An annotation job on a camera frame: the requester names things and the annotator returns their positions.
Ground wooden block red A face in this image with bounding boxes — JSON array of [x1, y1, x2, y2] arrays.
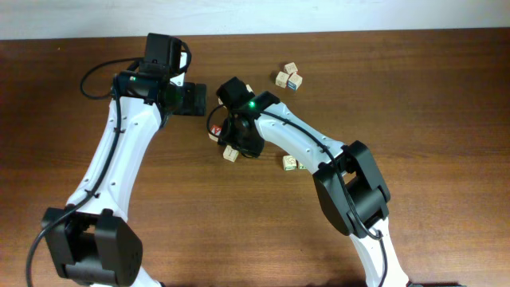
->
[[208, 124, 222, 142]]

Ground wooden block letter J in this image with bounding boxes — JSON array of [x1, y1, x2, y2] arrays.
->
[[222, 145, 239, 163]]

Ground wooden block number 9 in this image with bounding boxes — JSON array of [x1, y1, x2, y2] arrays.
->
[[282, 155, 297, 171]]

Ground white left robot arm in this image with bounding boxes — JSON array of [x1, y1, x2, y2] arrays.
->
[[40, 71, 206, 286]]

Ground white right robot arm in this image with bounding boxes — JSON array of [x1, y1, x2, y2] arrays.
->
[[217, 90, 411, 286]]

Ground wooden block beside cluster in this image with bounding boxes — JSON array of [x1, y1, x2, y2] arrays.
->
[[275, 71, 290, 88]]

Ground wooden block blue side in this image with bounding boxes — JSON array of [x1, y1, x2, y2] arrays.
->
[[287, 73, 303, 91]]

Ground wooden block top of cluster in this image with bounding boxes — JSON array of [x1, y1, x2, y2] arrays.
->
[[284, 62, 299, 75]]

